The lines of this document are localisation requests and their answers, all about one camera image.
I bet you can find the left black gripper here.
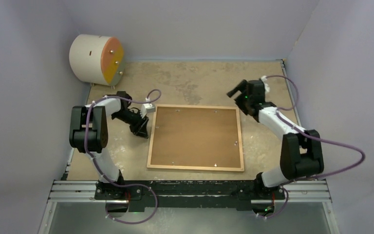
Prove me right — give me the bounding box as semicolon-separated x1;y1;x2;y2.
112;110;149;138

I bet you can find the wooden picture frame with glass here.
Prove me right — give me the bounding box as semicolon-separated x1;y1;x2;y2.
147;104;245;172

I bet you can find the brown cardboard backing board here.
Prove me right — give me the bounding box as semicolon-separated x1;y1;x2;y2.
150;107;241;169

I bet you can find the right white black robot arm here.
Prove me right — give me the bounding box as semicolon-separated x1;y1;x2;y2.
226;78;324;198

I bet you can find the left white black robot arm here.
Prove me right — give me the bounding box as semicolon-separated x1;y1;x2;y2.
69;91;156;199

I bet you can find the white cylindrical drum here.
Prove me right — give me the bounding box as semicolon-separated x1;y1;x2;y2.
69;34;125;88

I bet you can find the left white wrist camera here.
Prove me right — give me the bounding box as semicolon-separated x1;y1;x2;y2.
140;97;156;117

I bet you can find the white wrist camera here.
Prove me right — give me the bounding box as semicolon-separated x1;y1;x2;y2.
260;76;270;94
140;97;156;117

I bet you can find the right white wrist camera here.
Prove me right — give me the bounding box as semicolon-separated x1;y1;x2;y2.
260;76;270;94

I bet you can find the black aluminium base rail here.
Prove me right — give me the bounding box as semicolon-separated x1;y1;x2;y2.
49;180;331;213

